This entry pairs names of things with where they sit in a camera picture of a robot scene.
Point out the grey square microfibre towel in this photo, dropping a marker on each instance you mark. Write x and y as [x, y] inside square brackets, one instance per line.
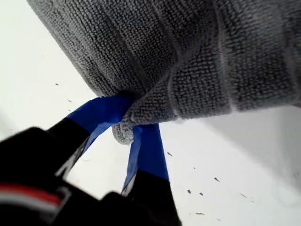
[164, 58]

